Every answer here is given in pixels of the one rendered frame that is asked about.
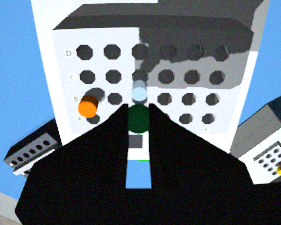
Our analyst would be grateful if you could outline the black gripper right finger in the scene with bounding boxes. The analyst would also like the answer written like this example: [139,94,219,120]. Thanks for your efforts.
[148,103,254,188]

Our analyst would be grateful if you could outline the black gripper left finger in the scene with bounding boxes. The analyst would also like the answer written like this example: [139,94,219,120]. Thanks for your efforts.
[24,103,129,188]

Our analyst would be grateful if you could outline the blue bench mat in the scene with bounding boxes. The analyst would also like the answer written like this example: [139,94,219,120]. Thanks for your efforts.
[0,0,281,200]

